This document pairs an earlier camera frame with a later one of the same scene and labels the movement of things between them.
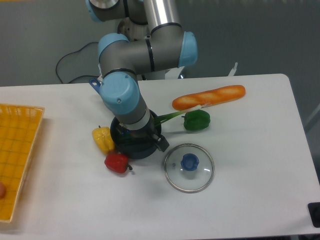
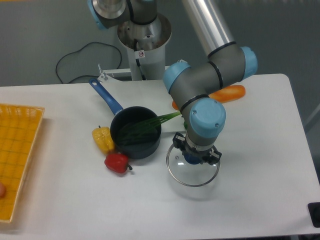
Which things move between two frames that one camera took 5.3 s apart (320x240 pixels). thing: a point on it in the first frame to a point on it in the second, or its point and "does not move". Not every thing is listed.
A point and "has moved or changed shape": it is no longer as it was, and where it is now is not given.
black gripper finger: [160, 142] to [215, 156]
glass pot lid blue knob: [189, 168] has moved or changed shape
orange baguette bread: [210, 97] does not move
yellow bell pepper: [103, 138] does not move
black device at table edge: [314, 209] does not move
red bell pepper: [118, 162] does not move
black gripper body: [142, 138] to [201, 154]
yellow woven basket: [19, 126] does not move
